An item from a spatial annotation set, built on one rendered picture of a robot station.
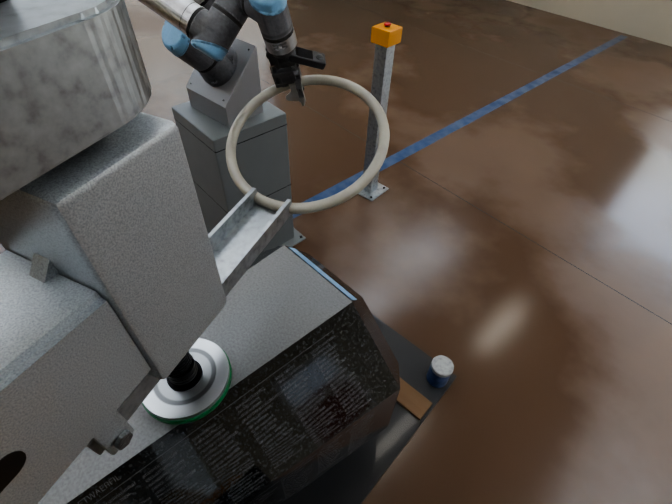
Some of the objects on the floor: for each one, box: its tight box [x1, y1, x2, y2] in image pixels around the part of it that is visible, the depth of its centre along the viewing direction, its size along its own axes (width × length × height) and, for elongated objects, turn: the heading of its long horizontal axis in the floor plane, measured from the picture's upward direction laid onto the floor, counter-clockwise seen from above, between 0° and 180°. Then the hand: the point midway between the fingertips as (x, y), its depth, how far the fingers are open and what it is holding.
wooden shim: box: [396, 378, 432, 420], centre depth 186 cm, size 25×10×2 cm, turn 46°
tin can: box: [427, 355, 454, 388], centre depth 188 cm, size 10×10×13 cm
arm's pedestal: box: [172, 101, 306, 252], centre depth 226 cm, size 50×50×85 cm
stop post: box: [358, 22, 403, 202], centre depth 253 cm, size 20×20×109 cm
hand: (304, 95), depth 134 cm, fingers closed on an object, 5 cm apart
